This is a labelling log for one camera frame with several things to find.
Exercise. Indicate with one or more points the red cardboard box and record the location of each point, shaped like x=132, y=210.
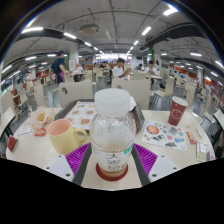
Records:
x=12, y=143

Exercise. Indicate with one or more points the thin red packet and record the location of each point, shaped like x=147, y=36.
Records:
x=191, y=137

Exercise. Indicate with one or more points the dark tray with menu paper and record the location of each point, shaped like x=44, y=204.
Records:
x=80, y=111

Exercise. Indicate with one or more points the red paper cup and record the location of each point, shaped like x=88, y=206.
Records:
x=177, y=111

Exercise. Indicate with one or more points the flat round red coaster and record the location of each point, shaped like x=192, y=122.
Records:
x=111, y=178

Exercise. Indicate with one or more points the colourful printed leaflet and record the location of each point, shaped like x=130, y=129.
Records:
x=165, y=135

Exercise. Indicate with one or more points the person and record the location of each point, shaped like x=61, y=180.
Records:
x=119, y=70
x=152, y=69
x=59, y=66
x=29, y=80

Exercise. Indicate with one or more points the white printed paper card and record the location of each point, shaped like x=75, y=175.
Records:
x=24, y=130

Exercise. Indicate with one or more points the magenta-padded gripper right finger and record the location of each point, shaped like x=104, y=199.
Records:
x=146, y=156

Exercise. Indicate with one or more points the paper food wrapper with fries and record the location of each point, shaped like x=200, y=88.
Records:
x=41, y=118

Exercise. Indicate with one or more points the clear printed packet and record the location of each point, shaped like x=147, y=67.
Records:
x=203, y=150

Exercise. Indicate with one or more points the yellow mug with pink inside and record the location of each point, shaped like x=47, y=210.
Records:
x=63, y=136

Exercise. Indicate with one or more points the group of beige chairs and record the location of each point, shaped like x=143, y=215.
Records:
x=166, y=88

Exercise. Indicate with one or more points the clear white-capped drink bottle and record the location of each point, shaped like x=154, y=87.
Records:
x=111, y=136

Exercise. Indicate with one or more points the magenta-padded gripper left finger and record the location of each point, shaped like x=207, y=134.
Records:
x=77, y=156

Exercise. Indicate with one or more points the small red sauce packet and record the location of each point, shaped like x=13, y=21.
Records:
x=40, y=132

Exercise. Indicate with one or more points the group of ceiling lights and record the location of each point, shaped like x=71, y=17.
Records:
x=32, y=30

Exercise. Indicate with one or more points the ceiling air conditioner unit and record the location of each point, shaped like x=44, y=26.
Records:
x=89, y=28

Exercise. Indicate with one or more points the beige chair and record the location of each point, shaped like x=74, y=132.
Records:
x=76, y=93
x=136, y=91

